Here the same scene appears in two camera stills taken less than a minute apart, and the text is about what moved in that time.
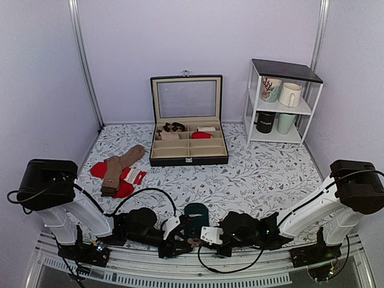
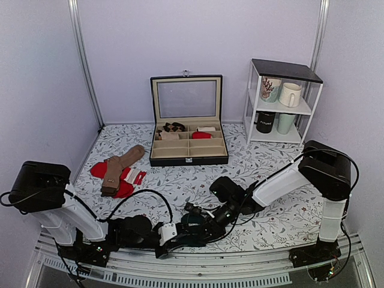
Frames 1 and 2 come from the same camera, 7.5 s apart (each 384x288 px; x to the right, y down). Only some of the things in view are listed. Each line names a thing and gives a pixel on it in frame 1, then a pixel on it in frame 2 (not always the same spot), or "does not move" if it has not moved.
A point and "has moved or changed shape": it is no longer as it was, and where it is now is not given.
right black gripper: (224, 253) to (213, 229)
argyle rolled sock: (174, 127) does not move
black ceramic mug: (264, 122) does not move
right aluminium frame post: (320, 35) does not move
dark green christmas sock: (198, 214) has moved or changed shape
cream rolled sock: (206, 129) does not move
